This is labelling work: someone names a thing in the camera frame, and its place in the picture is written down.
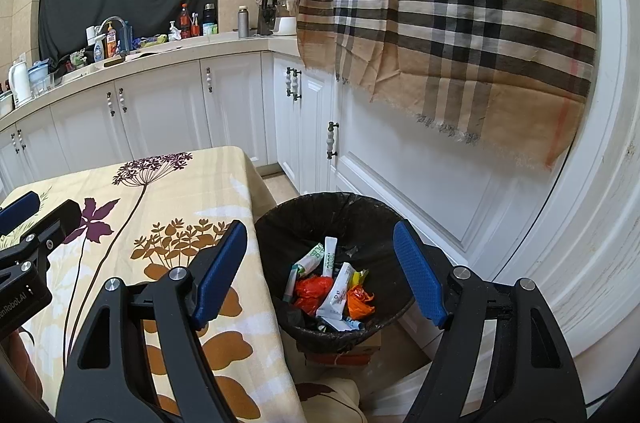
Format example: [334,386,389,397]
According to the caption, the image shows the white kitchen base cabinets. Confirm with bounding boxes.
[0,50,601,354]

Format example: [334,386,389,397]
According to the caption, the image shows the white electric kettle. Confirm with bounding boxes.
[8,60,32,106]

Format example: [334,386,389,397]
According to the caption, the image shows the white blender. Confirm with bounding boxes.
[274,0,300,36]

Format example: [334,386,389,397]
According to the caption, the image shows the chrome faucet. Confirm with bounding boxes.
[100,16,132,54]

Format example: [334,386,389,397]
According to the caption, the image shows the black knife block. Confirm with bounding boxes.
[257,0,278,36]

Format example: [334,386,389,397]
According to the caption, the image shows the black trash bin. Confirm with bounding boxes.
[255,192,416,354]

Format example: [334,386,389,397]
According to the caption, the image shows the clear dish soap bottle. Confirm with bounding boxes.
[86,25,107,62]

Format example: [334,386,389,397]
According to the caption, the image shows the clear container blue lid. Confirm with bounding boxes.
[27,60,56,96]

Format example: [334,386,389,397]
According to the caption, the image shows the beige plaid cloth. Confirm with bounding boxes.
[296,0,598,171]

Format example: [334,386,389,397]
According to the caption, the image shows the large white tube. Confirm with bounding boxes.
[315,262,364,334]

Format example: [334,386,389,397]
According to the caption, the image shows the cardboard box red print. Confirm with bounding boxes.
[295,328,383,366]

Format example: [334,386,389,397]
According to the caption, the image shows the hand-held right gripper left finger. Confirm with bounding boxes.
[55,219,249,423]

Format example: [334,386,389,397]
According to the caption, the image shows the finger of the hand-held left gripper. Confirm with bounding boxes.
[0,191,41,236]
[0,199,82,259]

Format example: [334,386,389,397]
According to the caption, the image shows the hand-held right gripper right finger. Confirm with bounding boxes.
[392,219,588,423]

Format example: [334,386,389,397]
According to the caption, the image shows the red plastic bag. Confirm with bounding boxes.
[294,275,335,315]

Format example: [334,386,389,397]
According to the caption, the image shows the orange plastic bag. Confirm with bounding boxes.
[346,285,376,320]

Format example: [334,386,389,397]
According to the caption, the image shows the green white wrapper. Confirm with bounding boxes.
[294,243,326,278]

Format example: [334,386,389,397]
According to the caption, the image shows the floral tablecloth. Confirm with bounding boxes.
[0,146,361,423]

